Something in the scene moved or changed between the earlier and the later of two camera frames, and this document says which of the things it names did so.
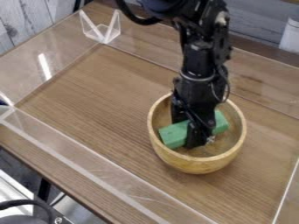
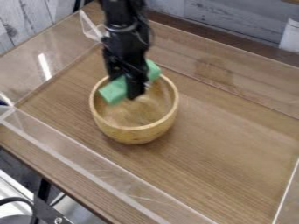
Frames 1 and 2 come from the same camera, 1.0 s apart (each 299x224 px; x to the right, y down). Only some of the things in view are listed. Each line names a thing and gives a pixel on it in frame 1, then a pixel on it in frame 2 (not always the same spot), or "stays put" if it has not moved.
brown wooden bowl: (214, 156) → (139, 120)
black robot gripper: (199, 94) → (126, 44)
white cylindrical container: (290, 40) stays put
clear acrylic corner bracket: (103, 33) stays put
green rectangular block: (172, 135) → (115, 91)
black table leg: (44, 189) stays put
